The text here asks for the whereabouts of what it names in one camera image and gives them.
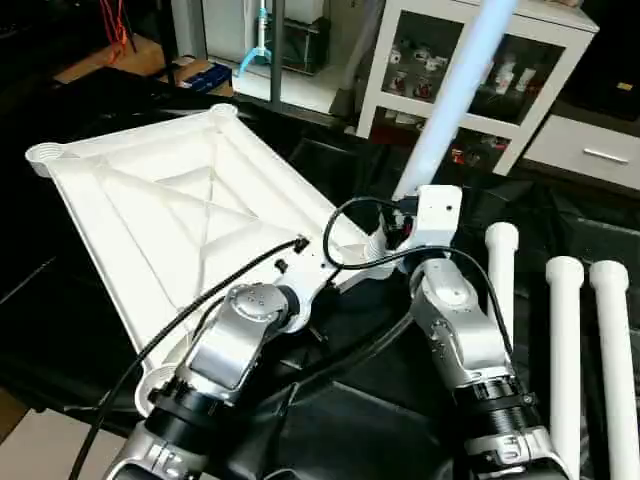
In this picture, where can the grey metal pole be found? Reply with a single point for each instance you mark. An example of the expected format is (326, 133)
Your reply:
(277, 50)

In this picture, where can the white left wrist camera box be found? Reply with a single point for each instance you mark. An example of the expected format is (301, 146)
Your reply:
(312, 270)

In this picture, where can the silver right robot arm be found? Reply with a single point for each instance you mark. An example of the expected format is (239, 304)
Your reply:
(470, 340)

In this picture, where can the white glass door cabinet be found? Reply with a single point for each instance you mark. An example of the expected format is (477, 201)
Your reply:
(540, 70)

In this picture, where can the white appliance cabinet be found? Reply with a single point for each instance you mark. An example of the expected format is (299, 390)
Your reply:
(235, 28)

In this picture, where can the white plastic table top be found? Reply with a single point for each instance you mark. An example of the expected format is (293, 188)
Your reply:
(170, 200)

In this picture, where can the light blue mop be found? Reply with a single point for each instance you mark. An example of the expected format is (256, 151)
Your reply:
(256, 45)

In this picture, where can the brown cardboard box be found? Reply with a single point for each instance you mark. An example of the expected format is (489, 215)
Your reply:
(200, 76)

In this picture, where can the white drawer unit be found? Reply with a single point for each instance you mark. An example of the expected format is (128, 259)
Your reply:
(590, 150)

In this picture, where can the black work mat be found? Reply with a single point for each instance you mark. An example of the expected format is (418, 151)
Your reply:
(60, 330)

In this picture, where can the white plastic table leg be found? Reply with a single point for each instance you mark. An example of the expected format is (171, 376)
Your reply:
(450, 100)
(565, 360)
(618, 370)
(503, 280)

